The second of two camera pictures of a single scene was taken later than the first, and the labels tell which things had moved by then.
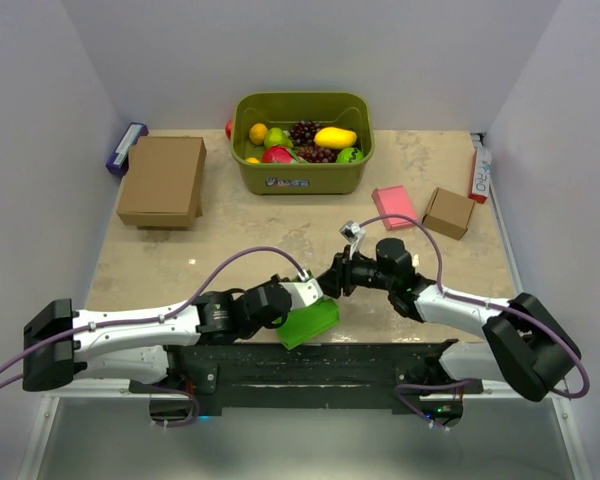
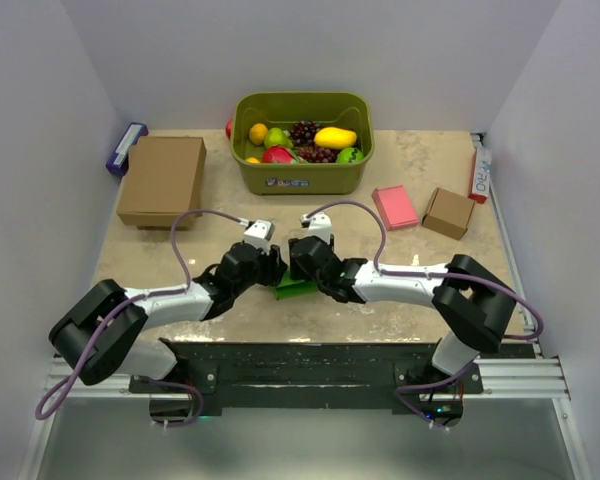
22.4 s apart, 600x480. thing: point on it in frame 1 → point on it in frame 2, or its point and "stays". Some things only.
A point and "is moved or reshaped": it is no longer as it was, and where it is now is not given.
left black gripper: [275, 278] → [274, 267]
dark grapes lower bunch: [314, 154] stays
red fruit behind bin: [228, 128] stays
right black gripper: [339, 276] → [297, 272]
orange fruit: [258, 133] stays
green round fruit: [350, 155] stays
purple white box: [118, 163] stays
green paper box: [304, 324] is moved or reshaped
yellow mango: [335, 138] stays
